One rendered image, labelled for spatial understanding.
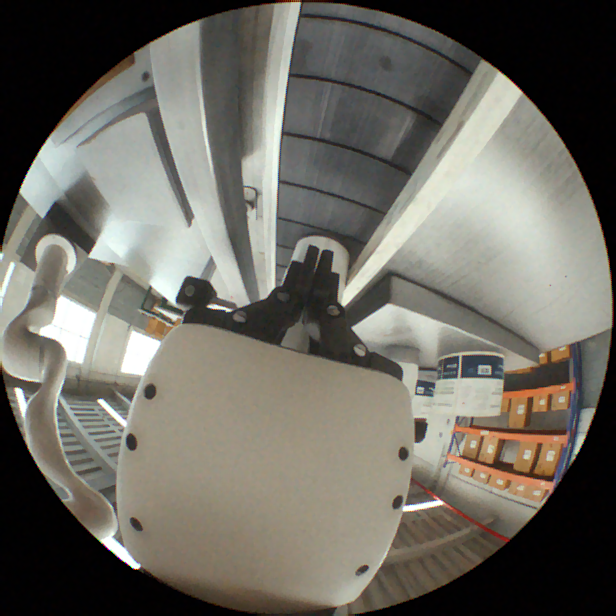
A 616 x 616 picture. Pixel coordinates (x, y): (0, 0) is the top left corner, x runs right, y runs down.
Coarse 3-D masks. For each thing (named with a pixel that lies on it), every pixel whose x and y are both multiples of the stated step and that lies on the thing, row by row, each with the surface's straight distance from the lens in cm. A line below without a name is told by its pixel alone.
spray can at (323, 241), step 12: (300, 240) 18; (312, 240) 17; (324, 240) 16; (336, 240) 17; (300, 252) 16; (336, 252) 16; (348, 252) 18; (336, 264) 16; (348, 264) 18; (300, 324) 13; (288, 336) 13; (300, 336) 13; (300, 348) 13
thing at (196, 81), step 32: (192, 32) 4; (224, 32) 5; (160, 64) 5; (192, 64) 4; (224, 64) 5; (160, 96) 5; (192, 96) 4; (224, 96) 5; (192, 128) 5; (224, 128) 5; (192, 160) 5; (224, 160) 5; (192, 192) 6; (224, 192) 6; (224, 224) 6; (224, 256) 8; (256, 288) 12
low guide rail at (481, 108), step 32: (480, 64) 11; (480, 96) 9; (512, 96) 10; (448, 128) 10; (480, 128) 9; (448, 160) 9; (416, 192) 10; (384, 224) 13; (416, 224) 11; (384, 256) 13; (352, 288) 17
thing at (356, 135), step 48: (336, 48) 12; (384, 48) 12; (432, 48) 12; (288, 96) 12; (336, 96) 12; (384, 96) 12; (432, 96) 12; (288, 144) 13; (336, 144) 13; (384, 144) 12; (288, 192) 15; (336, 192) 14; (384, 192) 14; (288, 240) 19
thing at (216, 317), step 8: (192, 312) 10; (200, 312) 9; (208, 312) 9; (216, 312) 9; (224, 312) 9; (184, 320) 9; (192, 320) 9; (200, 320) 9; (208, 320) 9; (216, 320) 9; (224, 320) 9; (224, 328) 9
